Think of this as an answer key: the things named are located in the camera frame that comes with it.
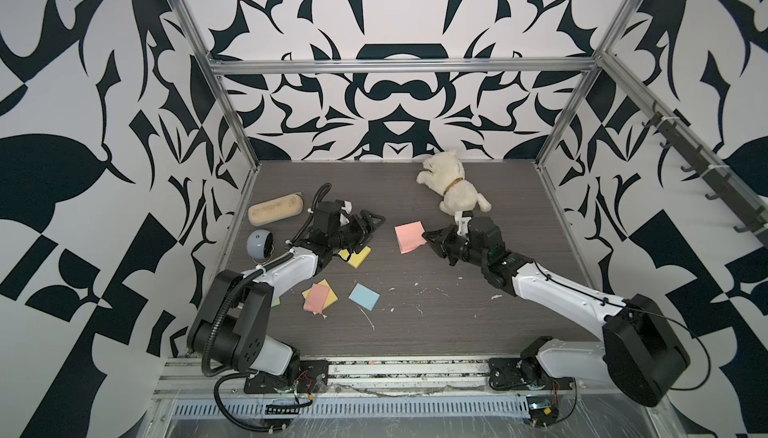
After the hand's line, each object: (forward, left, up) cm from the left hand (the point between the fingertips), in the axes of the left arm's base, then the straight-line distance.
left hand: (380, 220), depth 86 cm
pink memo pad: (-6, -8, 0) cm, 10 cm away
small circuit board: (-45, -37, -16) cm, 60 cm away
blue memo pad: (-16, +5, -15) cm, 23 cm away
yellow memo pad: (-5, +8, -14) cm, 17 cm away
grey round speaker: (-2, +36, -7) cm, 36 cm away
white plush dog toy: (+22, -23, -5) cm, 32 cm away
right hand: (-6, -11, +3) cm, 12 cm away
